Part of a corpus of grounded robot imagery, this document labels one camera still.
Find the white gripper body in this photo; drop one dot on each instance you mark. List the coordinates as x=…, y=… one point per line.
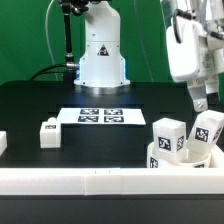
x=194, y=49

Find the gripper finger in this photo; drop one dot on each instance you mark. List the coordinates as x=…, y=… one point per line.
x=212, y=89
x=197, y=91

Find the white round stool seat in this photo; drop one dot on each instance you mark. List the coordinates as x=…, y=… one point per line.
x=153, y=161

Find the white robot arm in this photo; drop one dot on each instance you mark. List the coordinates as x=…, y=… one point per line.
x=210, y=11

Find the white sheet with markers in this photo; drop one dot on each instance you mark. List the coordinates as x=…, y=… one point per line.
x=101, y=116

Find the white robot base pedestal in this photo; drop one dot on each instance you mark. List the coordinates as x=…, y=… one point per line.
x=102, y=65

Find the white U-shaped fence wall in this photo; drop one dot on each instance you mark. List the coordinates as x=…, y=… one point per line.
x=112, y=181

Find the black camera stand pole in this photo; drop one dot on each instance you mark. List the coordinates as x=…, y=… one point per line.
x=77, y=7

